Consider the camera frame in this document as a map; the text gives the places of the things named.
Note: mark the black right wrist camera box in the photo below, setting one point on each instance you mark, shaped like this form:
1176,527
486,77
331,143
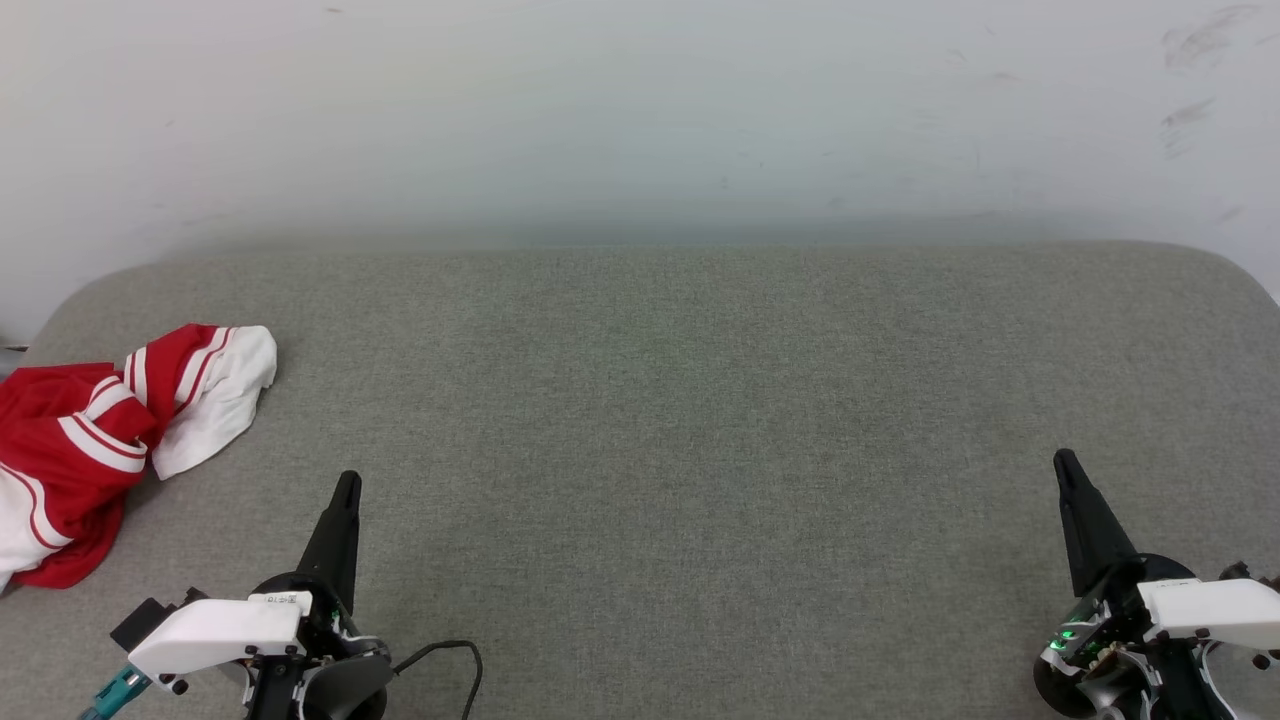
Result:
1240,573

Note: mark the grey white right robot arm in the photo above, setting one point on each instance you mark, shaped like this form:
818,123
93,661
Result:
1112,688

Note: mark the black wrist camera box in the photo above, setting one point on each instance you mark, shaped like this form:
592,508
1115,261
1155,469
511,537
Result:
1240,573
145,622

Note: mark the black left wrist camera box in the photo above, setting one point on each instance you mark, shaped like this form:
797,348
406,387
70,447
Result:
145,622

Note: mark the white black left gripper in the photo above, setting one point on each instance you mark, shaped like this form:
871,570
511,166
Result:
215,630

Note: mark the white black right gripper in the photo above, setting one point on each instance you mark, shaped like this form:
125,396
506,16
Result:
1210,612

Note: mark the red white basketball jersey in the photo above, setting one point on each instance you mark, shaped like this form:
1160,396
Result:
70,440

